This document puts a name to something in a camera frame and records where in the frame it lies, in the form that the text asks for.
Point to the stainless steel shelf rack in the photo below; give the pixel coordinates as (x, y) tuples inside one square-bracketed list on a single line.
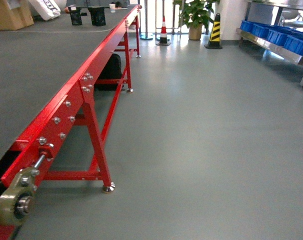
[(280, 40)]

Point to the red white traffic cone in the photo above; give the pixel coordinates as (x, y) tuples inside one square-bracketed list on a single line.
[(163, 39)]

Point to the metal barrier gate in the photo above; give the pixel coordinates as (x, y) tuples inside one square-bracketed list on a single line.
[(151, 18)]

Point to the yellow black traffic cone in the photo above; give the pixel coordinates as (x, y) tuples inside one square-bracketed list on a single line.
[(214, 41)]

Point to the potted green plant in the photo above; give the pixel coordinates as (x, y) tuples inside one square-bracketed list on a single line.
[(196, 14)]

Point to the black crate right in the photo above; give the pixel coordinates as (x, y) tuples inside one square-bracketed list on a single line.
[(97, 14)]

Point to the black crate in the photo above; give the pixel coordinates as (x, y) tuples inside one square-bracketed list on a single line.
[(97, 14), (75, 15)]

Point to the white paper cup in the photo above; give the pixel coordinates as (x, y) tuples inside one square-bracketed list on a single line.
[(112, 7)]

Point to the black crate left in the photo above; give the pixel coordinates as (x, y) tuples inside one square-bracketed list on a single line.
[(75, 15)]

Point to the large open cardboard box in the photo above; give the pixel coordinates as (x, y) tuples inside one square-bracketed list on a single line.
[(15, 15)]

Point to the red conveyor frame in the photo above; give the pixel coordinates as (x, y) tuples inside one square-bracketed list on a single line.
[(47, 76)]

